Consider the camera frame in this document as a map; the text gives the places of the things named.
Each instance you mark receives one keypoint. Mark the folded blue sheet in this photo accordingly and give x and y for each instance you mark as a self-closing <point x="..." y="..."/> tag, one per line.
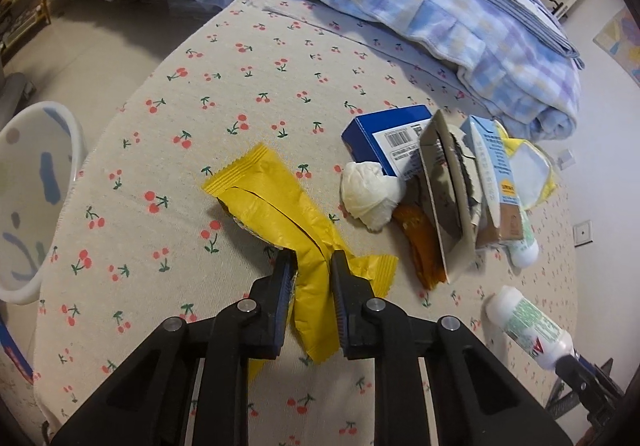
<point x="520" y="0"/>

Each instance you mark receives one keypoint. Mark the torn brown cardboard package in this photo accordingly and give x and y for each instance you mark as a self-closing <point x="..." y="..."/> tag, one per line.
<point x="447" y="206"/>

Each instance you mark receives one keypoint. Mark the blue flat box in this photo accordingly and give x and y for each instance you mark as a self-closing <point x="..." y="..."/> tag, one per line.
<point x="12" y="351"/>

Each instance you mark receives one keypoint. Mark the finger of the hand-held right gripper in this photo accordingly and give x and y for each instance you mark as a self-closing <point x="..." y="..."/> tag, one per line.
<point x="562" y="403"/>
<point x="595" y="386"/>

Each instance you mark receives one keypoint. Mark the blue cardboard box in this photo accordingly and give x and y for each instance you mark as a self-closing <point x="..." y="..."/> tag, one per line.
<point x="370" y="125"/>

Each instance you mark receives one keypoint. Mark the white plastic bin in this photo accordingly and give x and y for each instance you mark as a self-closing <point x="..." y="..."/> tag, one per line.
<point x="30" y="160"/>

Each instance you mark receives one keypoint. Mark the yellow wet wipes pack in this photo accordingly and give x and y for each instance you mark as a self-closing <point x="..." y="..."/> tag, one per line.
<point x="530" y="170"/>

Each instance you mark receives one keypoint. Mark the wooden shelf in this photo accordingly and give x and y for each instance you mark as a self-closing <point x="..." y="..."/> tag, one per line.
<point x="25" y="10"/>

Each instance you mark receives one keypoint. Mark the small white plastic bottle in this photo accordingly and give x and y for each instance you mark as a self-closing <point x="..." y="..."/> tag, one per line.
<point x="524" y="248"/>

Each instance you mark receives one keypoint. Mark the cherry print mattress cover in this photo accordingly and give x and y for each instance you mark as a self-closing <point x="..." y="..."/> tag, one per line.
<point x="250" y="75"/>

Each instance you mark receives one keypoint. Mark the white printed foil-lined carton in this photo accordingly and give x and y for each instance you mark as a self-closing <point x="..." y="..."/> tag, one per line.
<point x="492" y="165"/>

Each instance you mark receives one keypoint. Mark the colourful wall poster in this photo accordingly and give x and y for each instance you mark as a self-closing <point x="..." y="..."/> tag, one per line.
<point x="622" y="43"/>

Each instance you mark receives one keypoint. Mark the orange snack wrapper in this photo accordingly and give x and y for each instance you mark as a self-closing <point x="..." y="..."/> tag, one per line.
<point x="422" y="251"/>

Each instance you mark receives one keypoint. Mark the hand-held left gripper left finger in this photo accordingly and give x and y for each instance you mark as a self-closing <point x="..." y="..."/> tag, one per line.
<point x="285" y="276"/>

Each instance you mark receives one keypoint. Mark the white bottle with green label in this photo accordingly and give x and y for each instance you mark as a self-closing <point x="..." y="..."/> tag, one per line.
<point x="525" y="326"/>

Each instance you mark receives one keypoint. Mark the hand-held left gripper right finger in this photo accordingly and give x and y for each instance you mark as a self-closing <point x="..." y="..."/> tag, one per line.
<point x="341" y="281"/>

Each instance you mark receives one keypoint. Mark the small white wall socket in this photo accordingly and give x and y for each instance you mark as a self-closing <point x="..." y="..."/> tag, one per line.
<point x="565" y="159"/>

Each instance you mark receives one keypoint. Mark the crumpled white tissue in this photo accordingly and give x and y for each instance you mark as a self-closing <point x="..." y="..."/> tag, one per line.
<point x="365" y="191"/>

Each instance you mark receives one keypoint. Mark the yellow snack wrapper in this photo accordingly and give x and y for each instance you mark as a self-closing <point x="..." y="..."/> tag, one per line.
<point x="280" y="191"/>

